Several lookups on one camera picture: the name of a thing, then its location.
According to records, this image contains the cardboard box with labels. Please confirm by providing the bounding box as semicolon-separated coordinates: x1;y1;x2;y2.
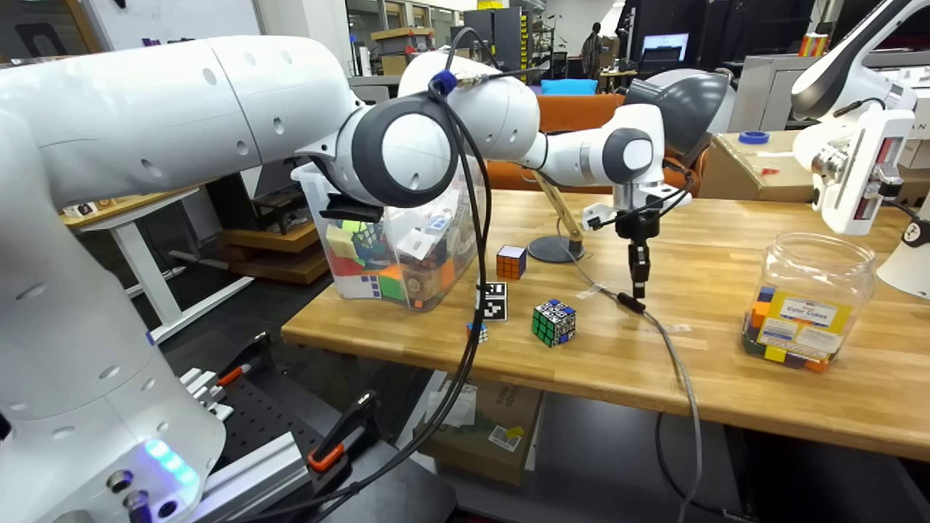
413;373;545;488

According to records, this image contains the aluminium extrusion bar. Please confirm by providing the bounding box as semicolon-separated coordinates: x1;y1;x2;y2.
186;431;313;523

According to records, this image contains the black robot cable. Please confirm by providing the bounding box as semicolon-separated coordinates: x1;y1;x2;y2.
227;27;496;523

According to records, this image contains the tan wooden box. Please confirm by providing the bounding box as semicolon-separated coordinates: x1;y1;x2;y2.
698;128;823;203

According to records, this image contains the black white tag cube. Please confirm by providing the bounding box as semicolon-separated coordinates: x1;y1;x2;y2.
480;279;512;324

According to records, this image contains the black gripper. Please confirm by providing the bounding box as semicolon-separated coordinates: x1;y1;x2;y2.
612;208;663;305

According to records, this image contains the braided lamp cable with switch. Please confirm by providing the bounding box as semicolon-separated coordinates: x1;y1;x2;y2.
563;248;753;523

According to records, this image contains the clear jar of colored blocks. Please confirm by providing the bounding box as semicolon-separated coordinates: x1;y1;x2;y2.
738;229;881;377

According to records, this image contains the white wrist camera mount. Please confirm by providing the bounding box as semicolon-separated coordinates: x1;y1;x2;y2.
577;183;690;232

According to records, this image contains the low wooden shelf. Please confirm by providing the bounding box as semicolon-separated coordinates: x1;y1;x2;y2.
224;222;334;289

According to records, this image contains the clear plastic storage bin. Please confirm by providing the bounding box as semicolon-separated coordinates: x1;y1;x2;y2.
286;157;490;315

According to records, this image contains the silver extrusion bracket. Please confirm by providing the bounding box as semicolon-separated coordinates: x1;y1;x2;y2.
173;364;237;427

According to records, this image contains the white curved base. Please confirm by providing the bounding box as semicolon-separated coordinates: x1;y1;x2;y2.
875;192;930;303

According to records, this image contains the orange blue Rubik's cube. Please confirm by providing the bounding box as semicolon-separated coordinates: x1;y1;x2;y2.
494;245;528;286

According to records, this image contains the blue box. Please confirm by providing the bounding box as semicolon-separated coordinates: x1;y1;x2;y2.
538;75;602;99

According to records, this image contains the lit blue computer screen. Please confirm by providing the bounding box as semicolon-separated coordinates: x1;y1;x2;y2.
637;30;693;71

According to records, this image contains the white-legged wooden side desk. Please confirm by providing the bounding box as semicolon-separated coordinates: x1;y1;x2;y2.
60;186;256;343

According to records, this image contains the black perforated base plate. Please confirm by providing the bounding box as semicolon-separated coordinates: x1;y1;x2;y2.
215;373;458;523

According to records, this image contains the red orange cube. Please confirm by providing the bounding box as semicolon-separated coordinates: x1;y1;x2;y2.
326;254;388;286

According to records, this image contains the white cube with dark tag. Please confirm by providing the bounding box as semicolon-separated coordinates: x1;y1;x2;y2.
398;216;454;261

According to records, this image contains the blue green stickered Rubik's cube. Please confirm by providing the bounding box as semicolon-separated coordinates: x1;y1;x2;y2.
528;296;581;353

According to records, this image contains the wooden desk lamp gray shade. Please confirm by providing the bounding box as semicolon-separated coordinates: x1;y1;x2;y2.
525;67;736;269

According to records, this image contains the black white equipment rack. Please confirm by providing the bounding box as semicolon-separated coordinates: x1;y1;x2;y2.
207;164;321;232

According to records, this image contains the black orange clamp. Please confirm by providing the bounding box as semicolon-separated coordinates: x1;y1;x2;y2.
209;330;275;393
304;391;384;478

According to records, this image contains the pale yellow green cube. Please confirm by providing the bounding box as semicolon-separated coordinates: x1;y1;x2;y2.
321;219;372;261

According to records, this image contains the orange sofa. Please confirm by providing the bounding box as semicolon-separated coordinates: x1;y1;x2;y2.
481;91;708;202

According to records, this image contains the orange cylinder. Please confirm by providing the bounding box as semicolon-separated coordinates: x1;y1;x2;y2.
795;27;834;61

